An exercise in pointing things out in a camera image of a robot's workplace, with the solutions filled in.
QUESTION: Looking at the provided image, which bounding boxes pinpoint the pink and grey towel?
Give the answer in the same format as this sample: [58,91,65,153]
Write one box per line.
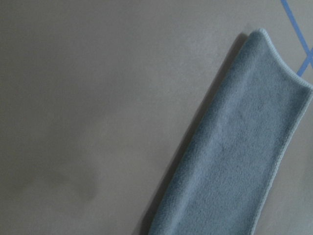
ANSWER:
[149,29,313,235]

